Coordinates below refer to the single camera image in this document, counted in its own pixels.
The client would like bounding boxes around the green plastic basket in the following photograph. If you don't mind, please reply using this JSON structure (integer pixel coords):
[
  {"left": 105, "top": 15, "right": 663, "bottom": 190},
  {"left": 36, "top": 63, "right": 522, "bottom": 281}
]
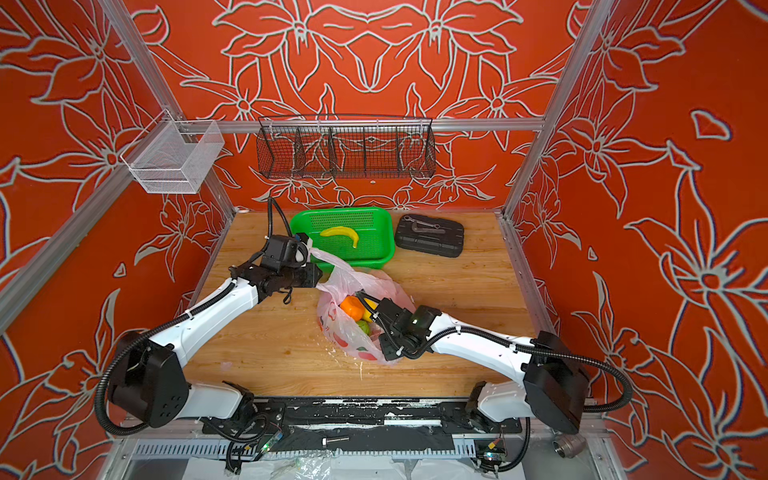
[{"left": 289, "top": 207, "right": 396, "bottom": 269}]

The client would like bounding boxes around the metal cylinder fitting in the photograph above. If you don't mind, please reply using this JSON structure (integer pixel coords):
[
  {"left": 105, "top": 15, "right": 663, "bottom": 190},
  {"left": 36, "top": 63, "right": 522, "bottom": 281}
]
[{"left": 552, "top": 434, "right": 587, "bottom": 459}]

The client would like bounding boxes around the black wire basket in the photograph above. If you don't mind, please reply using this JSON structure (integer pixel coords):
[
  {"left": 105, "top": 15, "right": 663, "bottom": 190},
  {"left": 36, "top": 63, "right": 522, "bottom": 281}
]
[{"left": 255, "top": 115, "right": 437, "bottom": 179}]

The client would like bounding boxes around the clear plastic wall bin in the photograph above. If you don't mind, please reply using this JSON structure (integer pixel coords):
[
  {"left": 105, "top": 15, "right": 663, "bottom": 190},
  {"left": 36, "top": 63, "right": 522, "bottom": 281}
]
[{"left": 121, "top": 120, "right": 224, "bottom": 195}]

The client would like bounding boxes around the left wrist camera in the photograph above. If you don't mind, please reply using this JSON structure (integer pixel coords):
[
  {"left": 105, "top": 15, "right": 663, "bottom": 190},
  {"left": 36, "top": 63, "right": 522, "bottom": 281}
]
[{"left": 260, "top": 235, "right": 309, "bottom": 272}]

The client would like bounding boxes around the black tool case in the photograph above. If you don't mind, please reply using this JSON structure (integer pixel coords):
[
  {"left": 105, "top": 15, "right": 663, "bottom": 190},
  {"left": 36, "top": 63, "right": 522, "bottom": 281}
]
[{"left": 394, "top": 214, "right": 464, "bottom": 258}]

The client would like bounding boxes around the yellow banana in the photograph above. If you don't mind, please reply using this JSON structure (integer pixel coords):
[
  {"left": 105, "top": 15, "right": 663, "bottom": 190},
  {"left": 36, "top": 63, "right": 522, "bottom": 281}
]
[{"left": 320, "top": 226, "right": 360, "bottom": 249}]

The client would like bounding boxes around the orange fruit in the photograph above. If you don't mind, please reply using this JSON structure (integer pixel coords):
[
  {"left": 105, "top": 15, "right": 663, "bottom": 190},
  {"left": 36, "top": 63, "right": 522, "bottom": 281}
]
[{"left": 339, "top": 296, "right": 365, "bottom": 322}]

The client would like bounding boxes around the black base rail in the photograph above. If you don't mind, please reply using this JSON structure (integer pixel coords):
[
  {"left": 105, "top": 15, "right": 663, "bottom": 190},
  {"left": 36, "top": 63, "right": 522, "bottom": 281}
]
[{"left": 202, "top": 397, "right": 523, "bottom": 458}]

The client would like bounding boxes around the green lime fruit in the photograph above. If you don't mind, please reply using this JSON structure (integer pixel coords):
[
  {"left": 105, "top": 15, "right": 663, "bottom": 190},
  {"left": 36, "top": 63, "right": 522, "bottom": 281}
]
[{"left": 356, "top": 320, "right": 373, "bottom": 337}]

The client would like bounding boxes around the pink plastic bag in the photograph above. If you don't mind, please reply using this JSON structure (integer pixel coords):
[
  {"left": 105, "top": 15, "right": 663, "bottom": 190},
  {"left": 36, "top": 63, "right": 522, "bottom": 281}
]
[{"left": 310, "top": 247, "right": 415, "bottom": 366}]

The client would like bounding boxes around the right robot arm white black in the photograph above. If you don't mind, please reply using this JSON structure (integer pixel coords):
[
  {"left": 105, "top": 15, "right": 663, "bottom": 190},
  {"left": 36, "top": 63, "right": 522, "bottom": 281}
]
[{"left": 355, "top": 291, "right": 634, "bottom": 434}]

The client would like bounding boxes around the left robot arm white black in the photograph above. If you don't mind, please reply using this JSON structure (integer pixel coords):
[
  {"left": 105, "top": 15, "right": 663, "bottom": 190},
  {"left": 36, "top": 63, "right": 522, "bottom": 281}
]
[{"left": 93, "top": 228, "right": 322, "bottom": 438}]

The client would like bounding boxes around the yellow lemon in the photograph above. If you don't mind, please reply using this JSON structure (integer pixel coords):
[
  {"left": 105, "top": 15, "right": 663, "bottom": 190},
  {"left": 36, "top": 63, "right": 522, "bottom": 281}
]
[{"left": 361, "top": 297, "right": 378, "bottom": 323}]

